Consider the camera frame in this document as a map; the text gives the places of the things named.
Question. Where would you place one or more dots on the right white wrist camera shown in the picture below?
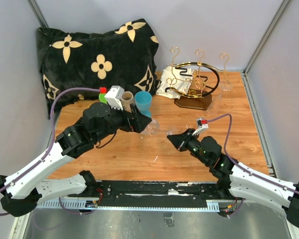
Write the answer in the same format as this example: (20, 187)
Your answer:
(202, 126)

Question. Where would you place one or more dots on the green plastic goblet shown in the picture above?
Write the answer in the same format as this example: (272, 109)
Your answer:
(102, 98)

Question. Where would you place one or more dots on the black floral plush pillow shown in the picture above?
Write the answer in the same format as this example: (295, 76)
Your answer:
(75, 65)

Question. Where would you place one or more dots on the folded cream cloth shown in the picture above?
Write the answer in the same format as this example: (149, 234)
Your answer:
(174, 78)

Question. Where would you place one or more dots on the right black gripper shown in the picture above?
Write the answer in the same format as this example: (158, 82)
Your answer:
(180, 141)

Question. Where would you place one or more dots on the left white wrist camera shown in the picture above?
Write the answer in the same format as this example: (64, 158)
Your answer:
(114, 96)

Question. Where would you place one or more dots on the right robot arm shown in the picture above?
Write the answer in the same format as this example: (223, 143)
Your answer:
(239, 180)

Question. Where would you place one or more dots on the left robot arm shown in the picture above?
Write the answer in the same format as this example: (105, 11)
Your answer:
(25, 189)

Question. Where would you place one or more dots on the blue plastic goblet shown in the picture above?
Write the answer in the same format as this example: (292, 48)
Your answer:
(143, 101)

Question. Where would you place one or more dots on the gold and black wine glass rack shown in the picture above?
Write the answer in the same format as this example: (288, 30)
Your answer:
(199, 95)

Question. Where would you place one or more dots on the tall clear champagne flute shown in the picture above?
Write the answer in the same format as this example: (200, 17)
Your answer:
(214, 107)

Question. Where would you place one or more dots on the short clear wine glass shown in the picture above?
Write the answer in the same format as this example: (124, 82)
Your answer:
(154, 128)

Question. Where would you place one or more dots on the brown tinted clear goblet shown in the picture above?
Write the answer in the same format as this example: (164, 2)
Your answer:
(127, 99)

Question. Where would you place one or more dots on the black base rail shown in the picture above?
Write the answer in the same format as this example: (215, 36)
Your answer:
(154, 194)

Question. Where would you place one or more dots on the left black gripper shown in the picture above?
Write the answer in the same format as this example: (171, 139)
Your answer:
(135, 120)

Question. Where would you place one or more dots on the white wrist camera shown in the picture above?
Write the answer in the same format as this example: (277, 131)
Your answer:
(114, 96)
(202, 126)

